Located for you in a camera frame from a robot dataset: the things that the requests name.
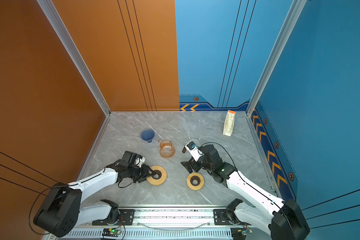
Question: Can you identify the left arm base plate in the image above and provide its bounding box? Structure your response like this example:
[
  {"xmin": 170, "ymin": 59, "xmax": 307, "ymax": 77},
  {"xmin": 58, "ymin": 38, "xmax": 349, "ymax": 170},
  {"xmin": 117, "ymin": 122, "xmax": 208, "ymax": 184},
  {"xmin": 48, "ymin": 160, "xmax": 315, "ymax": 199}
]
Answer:
[{"xmin": 92, "ymin": 209, "xmax": 135, "ymax": 226}]

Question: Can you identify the aluminium front rail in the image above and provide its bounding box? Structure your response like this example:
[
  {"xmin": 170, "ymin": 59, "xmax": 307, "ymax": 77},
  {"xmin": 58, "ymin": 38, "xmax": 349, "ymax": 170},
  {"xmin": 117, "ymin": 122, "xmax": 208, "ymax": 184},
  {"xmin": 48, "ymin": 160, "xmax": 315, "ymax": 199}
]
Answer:
[{"xmin": 62, "ymin": 207, "xmax": 272, "ymax": 240}]

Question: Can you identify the right aluminium corner post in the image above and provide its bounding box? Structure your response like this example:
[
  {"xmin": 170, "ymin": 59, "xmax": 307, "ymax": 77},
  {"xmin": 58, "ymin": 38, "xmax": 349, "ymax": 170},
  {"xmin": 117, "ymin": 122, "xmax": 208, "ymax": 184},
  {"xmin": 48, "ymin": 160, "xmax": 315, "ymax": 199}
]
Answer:
[{"xmin": 246, "ymin": 0, "xmax": 307, "ymax": 117}]

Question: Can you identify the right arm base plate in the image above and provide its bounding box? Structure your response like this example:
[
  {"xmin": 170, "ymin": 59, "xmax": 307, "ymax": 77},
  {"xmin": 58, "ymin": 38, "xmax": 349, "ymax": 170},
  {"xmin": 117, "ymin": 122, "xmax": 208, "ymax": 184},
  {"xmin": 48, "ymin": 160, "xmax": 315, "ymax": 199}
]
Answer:
[{"xmin": 213, "ymin": 209, "xmax": 250, "ymax": 226}]

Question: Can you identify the left aluminium corner post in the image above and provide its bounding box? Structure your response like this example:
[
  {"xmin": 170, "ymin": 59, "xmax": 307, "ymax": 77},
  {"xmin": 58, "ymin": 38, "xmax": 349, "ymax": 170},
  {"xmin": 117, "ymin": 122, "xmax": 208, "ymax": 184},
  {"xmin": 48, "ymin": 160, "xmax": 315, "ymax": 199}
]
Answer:
[{"xmin": 37, "ymin": 0, "xmax": 111, "ymax": 117}]

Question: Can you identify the circuit board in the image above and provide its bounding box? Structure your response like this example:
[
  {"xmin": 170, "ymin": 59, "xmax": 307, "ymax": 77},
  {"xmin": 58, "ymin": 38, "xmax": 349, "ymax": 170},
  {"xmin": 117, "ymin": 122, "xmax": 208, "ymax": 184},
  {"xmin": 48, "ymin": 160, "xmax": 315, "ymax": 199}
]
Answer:
[
  {"xmin": 102, "ymin": 228, "xmax": 123, "ymax": 238},
  {"xmin": 231, "ymin": 228, "xmax": 253, "ymax": 240}
]

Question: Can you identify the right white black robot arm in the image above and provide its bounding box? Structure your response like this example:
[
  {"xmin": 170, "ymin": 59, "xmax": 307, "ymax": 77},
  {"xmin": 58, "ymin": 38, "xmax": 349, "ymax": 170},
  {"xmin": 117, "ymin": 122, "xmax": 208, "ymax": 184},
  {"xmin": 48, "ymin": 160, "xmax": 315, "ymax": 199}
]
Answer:
[{"xmin": 182, "ymin": 141, "xmax": 311, "ymax": 240}]

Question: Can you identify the wooden dripper ring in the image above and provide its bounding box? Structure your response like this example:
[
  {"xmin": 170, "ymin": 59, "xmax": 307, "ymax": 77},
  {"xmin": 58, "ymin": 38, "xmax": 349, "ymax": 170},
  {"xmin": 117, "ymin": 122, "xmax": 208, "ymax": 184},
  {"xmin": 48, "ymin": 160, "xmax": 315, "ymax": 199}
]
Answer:
[
  {"xmin": 186, "ymin": 172, "xmax": 205, "ymax": 191},
  {"xmin": 146, "ymin": 165, "xmax": 168, "ymax": 186}
]

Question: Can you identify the aluminium corner post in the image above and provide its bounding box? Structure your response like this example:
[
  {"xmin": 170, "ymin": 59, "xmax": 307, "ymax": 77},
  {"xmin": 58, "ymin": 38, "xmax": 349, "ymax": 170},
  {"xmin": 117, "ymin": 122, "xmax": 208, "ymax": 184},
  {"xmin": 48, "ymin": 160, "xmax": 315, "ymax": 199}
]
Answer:
[
  {"xmin": 37, "ymin": 0, "xmax": 111, "ymax": 117},
  {"xmin": 246, "ymin": 0, "xmax": 307, "ymax": 117}
]

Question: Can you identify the right circuit board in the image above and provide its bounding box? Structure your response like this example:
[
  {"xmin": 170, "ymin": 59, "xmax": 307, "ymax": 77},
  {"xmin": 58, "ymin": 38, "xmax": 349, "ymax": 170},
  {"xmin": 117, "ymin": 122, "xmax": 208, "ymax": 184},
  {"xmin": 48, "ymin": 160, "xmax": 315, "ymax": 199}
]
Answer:
[{"xmin": 231, "ymin": 228, "xmax": 253, "ymax": 240}]

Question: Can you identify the blue glass dripper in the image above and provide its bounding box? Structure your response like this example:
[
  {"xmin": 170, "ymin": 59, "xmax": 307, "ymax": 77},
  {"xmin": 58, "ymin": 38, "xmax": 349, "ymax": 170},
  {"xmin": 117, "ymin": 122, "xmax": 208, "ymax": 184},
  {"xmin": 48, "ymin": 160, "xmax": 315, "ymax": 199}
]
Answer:
[{"xmin": 140, "ymin": 129, "xmax": 155, "ymax": 143}]

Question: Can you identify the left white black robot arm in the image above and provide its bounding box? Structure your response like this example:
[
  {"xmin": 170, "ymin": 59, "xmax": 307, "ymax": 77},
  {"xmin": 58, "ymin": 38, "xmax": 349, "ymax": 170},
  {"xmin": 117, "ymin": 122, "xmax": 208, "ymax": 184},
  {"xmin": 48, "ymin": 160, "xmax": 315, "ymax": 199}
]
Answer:
[{"xmin": 29, "ymin": 151, "xmax": 154, "ymax": 238}]

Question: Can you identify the coffee filter bag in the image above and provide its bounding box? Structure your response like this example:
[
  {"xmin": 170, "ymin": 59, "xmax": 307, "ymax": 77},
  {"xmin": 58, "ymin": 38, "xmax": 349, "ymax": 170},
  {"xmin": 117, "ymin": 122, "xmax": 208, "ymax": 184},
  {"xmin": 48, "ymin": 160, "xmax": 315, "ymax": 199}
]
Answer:
[{"xmin": 223, "ymin": 110, "xmax": 236, "ymax": 137}]

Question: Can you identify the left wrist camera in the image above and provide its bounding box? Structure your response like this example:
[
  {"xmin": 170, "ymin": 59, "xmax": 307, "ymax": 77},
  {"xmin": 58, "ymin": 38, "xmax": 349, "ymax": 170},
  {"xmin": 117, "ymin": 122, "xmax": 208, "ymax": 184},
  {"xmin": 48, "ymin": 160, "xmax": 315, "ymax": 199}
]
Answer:
[{"xmin": 133, "ymin": 155, "xmax": 146, "ymax": 168}]

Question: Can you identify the left circuit board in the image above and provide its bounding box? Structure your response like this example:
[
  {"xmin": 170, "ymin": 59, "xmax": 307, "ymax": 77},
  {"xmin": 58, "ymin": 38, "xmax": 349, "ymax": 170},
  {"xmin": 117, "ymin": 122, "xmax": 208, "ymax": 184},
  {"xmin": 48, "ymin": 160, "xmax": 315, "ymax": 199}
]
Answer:
[{"xmin": 102, "ymin": 228, "xmax": 123, "ymax": 238}]

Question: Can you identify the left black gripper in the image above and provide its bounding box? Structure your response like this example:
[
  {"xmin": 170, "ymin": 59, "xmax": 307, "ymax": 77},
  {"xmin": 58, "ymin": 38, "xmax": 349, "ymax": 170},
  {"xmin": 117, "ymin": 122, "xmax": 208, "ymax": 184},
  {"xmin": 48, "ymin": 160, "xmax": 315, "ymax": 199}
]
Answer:
[{"xmin": 128, "ymin": 163, "xmax": 157, "ymax": 183}]

